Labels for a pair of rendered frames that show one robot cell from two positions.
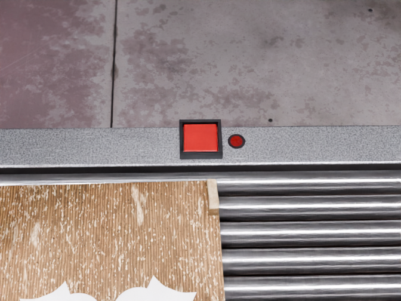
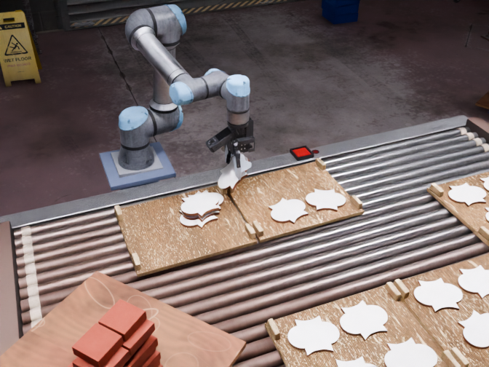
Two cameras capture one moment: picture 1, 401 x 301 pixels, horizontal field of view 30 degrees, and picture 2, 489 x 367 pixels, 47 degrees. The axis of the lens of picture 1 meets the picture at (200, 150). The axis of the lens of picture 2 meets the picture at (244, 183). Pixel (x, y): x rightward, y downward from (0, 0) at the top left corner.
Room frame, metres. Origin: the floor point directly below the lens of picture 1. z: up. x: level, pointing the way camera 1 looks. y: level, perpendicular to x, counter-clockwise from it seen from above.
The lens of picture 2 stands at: (-1.05, 0.81, 2.18)
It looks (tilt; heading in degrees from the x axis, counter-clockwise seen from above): 36 degrees down; 343
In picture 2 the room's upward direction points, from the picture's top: straight up
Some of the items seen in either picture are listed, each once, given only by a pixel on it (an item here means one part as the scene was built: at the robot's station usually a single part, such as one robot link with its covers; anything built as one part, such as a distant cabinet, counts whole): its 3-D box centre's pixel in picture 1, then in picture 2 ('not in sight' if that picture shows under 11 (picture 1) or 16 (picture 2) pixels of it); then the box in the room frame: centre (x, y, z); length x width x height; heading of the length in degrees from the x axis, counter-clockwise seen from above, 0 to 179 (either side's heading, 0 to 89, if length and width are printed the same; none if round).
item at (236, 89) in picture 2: not in sight; (237, 93); (0.54, 0.34, 1.35); 0.09 x 0.08 x 0.11; 19
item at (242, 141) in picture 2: not in sight; (239, 135); (0.54, 0.34, 1.19); 0.09 x 0.08 x 0.12; 96
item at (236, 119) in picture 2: not in sight; (237, 114); (0.54, 0.34, 1.28); 0.08 x 0.08 x 0.05
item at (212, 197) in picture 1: (212, 196); (320, 164); (0.62, -0.02, 0.95); 0.06 x 0.02 x 0.03; 5
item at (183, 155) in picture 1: (200, 138); (301, 153); (0.76, 0.00, 0.92); 0.08 x 0.08 x 0.02; 4
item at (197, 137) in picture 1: (200, 139); (301, 153); (0.76, 0.00, 0.92); 0.06 x 0.06 x 0.01; 4
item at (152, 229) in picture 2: not in sight; (183, 226); (0.43, 0.57, 0.93); 0.41 x 0.35 x 0.02; 95
